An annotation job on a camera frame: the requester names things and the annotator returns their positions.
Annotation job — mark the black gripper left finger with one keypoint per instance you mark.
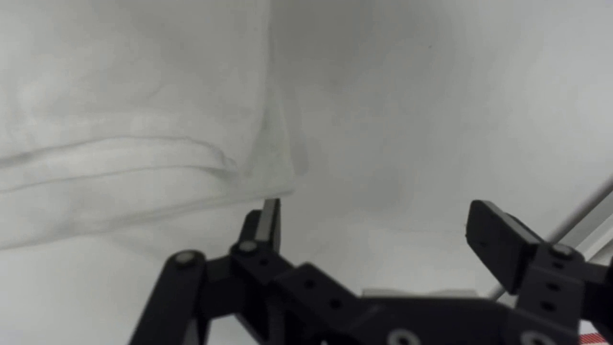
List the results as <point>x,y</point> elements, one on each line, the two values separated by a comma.
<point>256,280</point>

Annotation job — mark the white cloth with blue stripes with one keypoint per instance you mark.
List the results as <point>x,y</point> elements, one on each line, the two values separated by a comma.
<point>128,126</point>

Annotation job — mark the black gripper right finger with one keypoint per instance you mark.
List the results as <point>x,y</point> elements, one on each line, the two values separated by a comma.
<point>543,274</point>

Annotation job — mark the white cloth with red stripes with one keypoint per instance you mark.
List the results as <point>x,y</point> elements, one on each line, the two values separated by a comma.
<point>593,337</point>

